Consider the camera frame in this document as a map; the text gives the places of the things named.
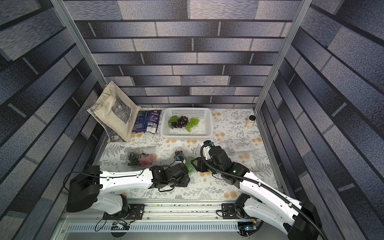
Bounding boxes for bright green grape bunch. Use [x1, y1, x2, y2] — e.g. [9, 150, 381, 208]
[186, 156, 195, 174]

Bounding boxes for red grape bunch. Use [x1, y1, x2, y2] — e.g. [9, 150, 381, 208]
[140, 153, 155, 167]

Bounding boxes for clear plastic clamshell container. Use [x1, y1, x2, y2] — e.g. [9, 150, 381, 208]
[126, 147, 157, 169]

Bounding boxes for dark blue grape bunch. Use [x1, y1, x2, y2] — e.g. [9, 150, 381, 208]
[128, 153, 141, 167]

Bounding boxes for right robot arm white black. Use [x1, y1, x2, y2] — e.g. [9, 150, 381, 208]
[194, 141, 327, 240]

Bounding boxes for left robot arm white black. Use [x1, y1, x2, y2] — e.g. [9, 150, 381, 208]
[67, 163, 190, 221]

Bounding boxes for white plastic basket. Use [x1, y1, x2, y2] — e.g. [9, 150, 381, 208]
[160, 108, 214, 141]

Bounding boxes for floral tablecloth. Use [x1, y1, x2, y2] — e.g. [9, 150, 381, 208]
[98, 109, 279, 201]

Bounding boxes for dark purple grape bunch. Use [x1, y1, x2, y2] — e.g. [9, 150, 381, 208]
[171, 116, 189, 129]

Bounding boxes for small bottle black cap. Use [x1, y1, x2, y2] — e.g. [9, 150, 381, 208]
[246, 115, 256, 129]

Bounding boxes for blue snack bag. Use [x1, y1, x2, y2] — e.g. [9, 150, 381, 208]
[132, 110, 162, 134]

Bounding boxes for green circuit board right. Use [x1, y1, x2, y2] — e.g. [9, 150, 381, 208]
[238, 221, 259, 237]

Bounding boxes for beige canvas tote bag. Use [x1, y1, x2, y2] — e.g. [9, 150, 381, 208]
[87, 82, 141, 142]

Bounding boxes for aluminium rail base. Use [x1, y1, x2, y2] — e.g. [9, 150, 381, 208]
[52, 201, 282, 240]

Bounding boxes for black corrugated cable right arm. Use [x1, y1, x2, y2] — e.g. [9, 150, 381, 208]
[199, 143, 329, 240]

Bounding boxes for circuit board left wires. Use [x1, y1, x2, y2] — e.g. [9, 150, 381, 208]
[94, 218, 136, 236]

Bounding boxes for right aluminium frame post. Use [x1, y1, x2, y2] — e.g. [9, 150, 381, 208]
[254, 0, 312, 114]

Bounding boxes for aluminium frame post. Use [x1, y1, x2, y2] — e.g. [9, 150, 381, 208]
[254, 0, 312, 114]
[50, 0, 107, 89]

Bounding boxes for left aluminium frame post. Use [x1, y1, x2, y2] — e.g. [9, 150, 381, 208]
[50, 0, 107, 89]

